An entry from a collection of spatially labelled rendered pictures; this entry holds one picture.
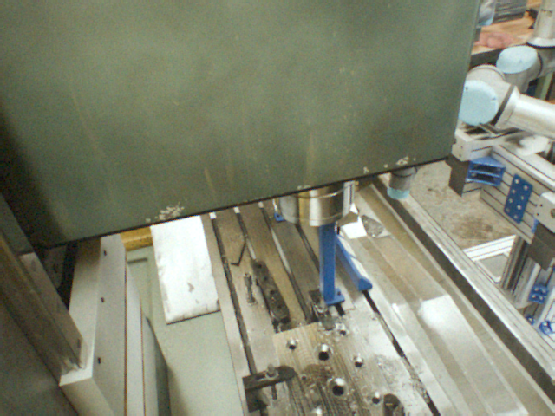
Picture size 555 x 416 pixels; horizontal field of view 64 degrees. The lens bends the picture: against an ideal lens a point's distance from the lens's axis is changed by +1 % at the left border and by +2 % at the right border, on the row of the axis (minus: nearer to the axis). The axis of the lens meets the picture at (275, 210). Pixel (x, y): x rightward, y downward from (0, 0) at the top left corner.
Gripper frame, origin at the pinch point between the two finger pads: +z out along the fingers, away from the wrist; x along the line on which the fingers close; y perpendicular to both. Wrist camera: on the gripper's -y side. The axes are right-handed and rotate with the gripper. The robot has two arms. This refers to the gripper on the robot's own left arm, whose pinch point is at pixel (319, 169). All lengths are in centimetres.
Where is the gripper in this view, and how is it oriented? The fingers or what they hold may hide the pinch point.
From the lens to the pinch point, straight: 143.8
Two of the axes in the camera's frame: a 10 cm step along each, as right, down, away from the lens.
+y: 0.6, 8.0, 6.0
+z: -9.6, 2.1, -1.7
